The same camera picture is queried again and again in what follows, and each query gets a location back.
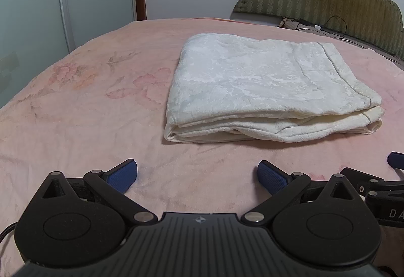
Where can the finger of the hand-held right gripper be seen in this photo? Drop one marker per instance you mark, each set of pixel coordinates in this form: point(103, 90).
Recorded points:
point(363, 177)
point(397, 159)

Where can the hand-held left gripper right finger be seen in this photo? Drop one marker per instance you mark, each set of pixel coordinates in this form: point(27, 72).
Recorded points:
point(270, 174)

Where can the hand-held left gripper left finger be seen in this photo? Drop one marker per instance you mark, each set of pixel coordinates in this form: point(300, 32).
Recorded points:
point(123, 176)

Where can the white pants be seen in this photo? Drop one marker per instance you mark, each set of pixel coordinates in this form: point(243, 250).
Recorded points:
point(252, 81)

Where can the pink floral blanket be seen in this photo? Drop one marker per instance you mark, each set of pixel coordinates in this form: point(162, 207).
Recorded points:
point(94, 125)

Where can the brown mattress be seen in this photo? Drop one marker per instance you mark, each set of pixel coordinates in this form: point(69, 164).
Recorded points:
point(353, 40)

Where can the frosted glass sliding door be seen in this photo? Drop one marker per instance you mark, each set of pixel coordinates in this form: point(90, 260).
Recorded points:
point(38, 11)

